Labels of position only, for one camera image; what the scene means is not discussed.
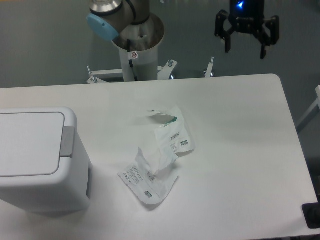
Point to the upper torn white plastic package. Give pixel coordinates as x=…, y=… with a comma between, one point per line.
x=173, y=134

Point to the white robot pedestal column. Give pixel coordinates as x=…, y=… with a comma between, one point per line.
x=141, y=52

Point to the white levelling foot with bolt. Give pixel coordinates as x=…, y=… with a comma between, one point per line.
x=209, y=73

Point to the white push-lid trash can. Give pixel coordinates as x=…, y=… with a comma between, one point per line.
x=44, y=166

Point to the white frame at right edge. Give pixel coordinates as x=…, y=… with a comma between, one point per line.
x=310, y=113

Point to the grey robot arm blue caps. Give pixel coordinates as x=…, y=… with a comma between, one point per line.
x=108, y=18

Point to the lower white plastic package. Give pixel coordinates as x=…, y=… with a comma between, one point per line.
x=151, y=188

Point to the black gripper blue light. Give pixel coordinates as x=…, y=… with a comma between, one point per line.
x=247, y=17

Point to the white pedestal base frame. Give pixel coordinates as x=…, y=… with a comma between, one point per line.
x=106, y=76

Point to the black clamp at table corner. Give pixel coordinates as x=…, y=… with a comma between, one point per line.
x=311, y=213

